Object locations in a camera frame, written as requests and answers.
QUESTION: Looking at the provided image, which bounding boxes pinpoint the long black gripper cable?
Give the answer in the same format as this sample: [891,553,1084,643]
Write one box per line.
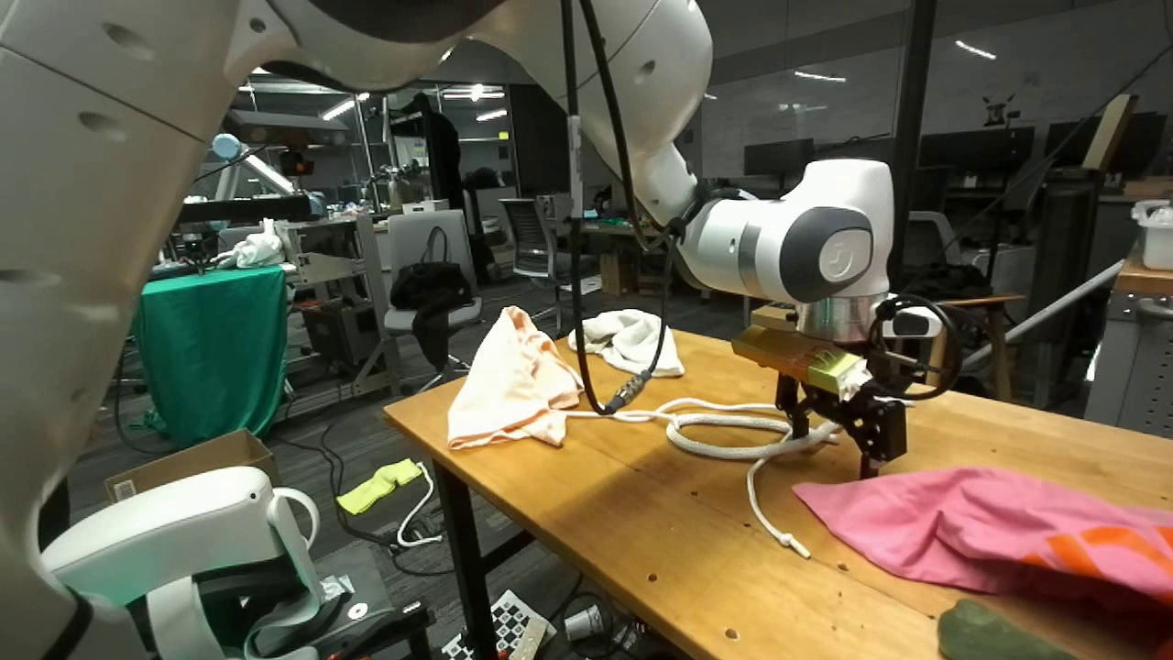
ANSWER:
[556,0,670,421]

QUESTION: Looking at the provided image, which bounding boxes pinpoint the black metal pole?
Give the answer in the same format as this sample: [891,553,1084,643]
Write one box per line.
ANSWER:
[852,0,945,403]

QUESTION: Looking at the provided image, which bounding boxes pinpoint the white cabinet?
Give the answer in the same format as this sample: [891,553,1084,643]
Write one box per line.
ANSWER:
[372,204,477,295]

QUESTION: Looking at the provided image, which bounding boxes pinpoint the white terry towel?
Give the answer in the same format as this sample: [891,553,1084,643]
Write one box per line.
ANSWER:
[563,304,688,380]

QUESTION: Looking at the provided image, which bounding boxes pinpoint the wooden workbench with grey cabinets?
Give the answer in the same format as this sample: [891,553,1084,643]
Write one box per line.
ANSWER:
[1082,253,1173,439]

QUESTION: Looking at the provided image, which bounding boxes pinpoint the short black wrist cable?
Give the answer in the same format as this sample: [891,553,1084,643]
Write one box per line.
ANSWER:
[869,291,965,403]

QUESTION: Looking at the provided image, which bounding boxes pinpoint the tan wrist camera box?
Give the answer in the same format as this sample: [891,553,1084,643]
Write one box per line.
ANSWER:
[731,324,871,395]

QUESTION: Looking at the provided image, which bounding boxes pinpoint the black handbag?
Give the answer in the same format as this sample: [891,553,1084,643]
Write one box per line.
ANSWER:
[388,223,477,315]

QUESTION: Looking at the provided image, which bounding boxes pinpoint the silver metal pole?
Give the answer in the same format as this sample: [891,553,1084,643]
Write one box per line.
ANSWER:
[957,253,1130,375]

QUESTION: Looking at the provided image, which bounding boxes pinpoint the white plastic bag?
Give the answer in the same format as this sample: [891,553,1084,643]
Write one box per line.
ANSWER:
[212,216,297,275]

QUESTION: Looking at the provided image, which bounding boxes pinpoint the grey office chair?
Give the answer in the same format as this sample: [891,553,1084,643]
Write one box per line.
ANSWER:
[500,193,568,287]

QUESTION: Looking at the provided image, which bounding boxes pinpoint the pink cloth with orange print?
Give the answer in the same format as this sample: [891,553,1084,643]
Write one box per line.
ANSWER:
[791,462,1173,615]

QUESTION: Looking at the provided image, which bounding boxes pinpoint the white floor cable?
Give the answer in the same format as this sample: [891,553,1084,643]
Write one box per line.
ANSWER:
[391,471,450,553]

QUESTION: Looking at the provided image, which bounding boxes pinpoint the green draped cloth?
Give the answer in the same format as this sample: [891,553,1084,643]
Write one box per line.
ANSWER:
[130,263,295,447]

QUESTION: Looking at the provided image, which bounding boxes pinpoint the black table leg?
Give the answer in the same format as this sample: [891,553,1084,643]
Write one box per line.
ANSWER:
[424,454,544,660]

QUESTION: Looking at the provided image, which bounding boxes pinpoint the wooden plank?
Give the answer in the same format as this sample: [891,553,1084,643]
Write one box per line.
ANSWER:
[1078,88,1141,177]

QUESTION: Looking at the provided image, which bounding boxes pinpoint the fluorescent ceiling light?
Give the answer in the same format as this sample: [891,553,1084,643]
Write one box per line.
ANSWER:
[319,93,374,128]
[951,34,1001,66]

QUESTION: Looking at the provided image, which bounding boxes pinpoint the open cardboard box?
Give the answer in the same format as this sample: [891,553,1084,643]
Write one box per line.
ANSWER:
[103,429,278,507]

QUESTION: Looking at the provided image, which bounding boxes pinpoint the black metal beam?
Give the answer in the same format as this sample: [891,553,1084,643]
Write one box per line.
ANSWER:
[180,192,317,231]

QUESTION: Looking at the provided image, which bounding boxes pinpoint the yellow green power strip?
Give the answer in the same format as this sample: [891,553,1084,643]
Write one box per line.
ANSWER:
[334,454,430,521]

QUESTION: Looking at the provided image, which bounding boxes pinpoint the white rope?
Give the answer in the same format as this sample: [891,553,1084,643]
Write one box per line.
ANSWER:
[563,394,852,564]

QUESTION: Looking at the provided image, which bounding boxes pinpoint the pale pink printed shirt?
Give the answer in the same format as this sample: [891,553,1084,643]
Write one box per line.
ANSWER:
[443,304,590,454]

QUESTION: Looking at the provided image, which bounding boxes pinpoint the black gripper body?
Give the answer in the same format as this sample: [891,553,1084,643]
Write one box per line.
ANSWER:
[791,363,917,433]

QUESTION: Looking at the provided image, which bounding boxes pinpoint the wooden stool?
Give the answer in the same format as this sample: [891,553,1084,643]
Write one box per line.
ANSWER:
[929,291,1029,388]

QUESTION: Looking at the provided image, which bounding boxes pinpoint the white plastic bin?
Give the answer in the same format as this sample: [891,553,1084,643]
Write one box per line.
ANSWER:
[1130,197,1173,275]

